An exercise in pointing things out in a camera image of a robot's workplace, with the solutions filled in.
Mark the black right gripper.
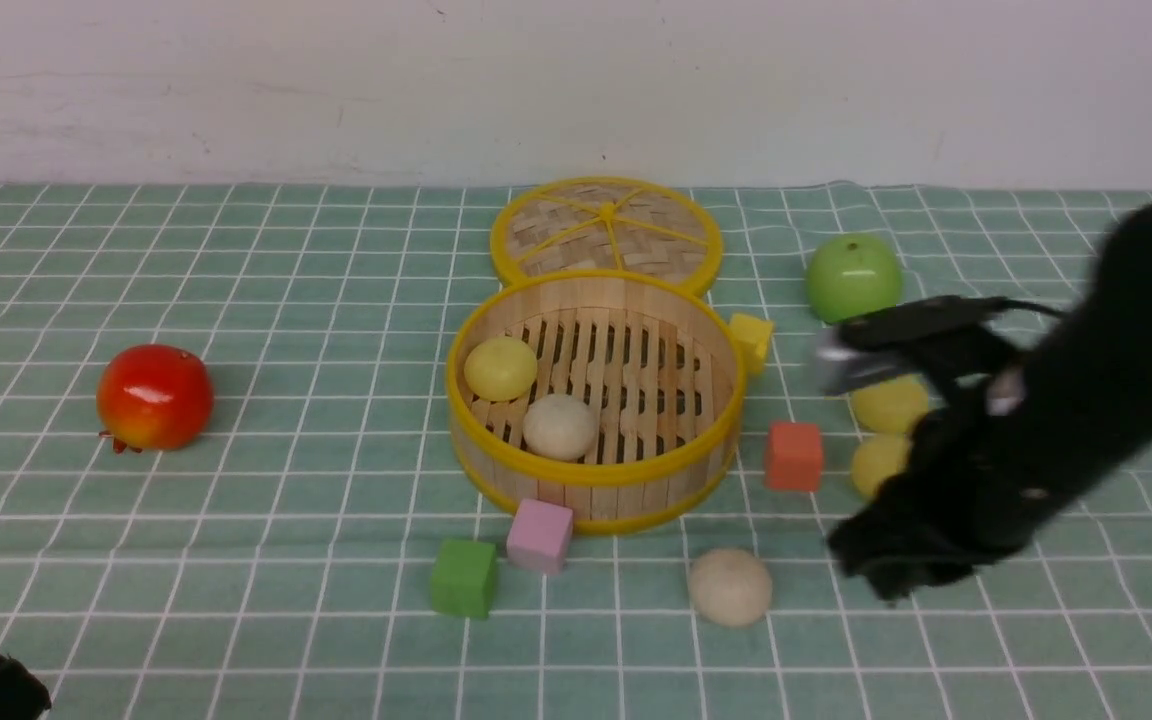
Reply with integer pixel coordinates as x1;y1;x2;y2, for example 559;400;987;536
826;400;1047;606

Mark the pale yellow bun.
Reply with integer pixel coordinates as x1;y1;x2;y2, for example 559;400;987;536
850;434;914;500
849;374;931;435
462;336;538;402

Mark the white bun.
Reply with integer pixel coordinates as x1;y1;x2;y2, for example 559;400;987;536
524;395;600;462
687;547;774;628

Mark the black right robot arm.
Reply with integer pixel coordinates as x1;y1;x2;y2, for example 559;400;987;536
814;202;1152;602

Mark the bamboo steamer tray yellow rim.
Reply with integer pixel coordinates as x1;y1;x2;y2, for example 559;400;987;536
444;270;749;535

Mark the woven bamboo steamer lid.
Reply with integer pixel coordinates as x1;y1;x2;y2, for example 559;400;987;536
488;176;723;297

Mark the orange foam cube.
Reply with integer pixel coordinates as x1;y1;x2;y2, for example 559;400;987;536
763;420;826;493

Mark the green apple toy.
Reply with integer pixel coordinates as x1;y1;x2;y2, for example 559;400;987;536
805;233;904;325

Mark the yellow foam cube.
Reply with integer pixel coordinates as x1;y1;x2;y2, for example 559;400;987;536
728;313;774;377

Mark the green checkered tablecloth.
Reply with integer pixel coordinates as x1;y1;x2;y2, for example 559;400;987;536
0;182;1152;719

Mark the red yellow pomegranate toy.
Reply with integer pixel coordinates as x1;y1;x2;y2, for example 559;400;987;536
96;343;215;454

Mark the pink foam cube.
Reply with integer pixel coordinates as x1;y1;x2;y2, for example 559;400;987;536
506;498;573;575

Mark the green foam cube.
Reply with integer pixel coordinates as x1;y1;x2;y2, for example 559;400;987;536
429;537;497;619

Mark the black camera cable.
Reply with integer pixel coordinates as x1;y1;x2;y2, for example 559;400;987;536
976;296;1073;321

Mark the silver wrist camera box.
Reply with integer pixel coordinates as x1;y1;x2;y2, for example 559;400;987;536
813;328;905;396

